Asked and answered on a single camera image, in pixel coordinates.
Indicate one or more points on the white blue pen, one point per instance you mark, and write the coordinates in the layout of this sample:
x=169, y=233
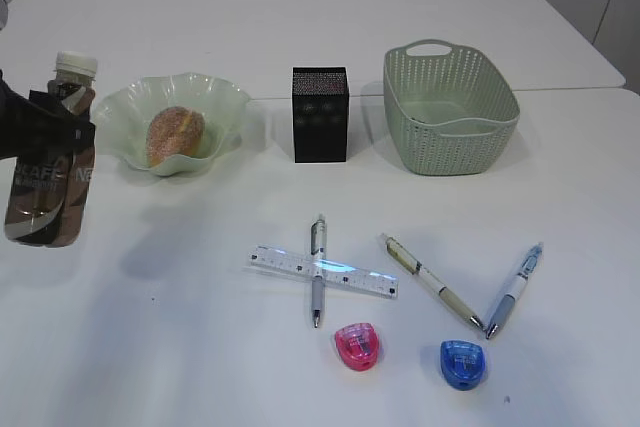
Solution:
x=514, y=291

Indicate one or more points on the green woven plastic basket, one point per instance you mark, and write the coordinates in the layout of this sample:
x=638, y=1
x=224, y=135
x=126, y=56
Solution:
x=449, y=110

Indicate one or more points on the sugared bread bun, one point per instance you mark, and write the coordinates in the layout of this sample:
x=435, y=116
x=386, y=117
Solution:
x=174, y=131

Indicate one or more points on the brown coffee bottle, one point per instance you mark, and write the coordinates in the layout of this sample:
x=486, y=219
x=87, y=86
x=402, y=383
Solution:
x=48, y=191

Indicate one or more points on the grey grip silver pen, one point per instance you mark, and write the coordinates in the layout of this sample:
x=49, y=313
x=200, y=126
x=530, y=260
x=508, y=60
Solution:
x=318, y=235

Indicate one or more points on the pink pencil sharpener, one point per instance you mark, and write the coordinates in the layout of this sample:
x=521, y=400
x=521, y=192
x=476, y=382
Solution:
x=358, y=346

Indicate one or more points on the clear plastic ruler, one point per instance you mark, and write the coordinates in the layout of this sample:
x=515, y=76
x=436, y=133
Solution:
x=333, y=273

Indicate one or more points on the blue pencil sharpener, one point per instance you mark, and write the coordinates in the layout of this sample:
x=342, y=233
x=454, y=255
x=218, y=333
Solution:
x=462, y=364

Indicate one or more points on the black mesh pen holder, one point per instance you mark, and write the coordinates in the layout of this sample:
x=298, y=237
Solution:
x=320, y=112

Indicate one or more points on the green wavy glass plate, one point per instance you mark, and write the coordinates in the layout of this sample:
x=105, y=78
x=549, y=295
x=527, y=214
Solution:
x=123, y=118

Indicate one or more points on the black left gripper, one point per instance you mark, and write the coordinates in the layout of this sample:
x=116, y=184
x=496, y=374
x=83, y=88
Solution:
x=40, y=123

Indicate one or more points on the cream barrel pen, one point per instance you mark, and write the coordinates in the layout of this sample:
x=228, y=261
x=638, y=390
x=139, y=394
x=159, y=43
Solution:
x=420, y=272

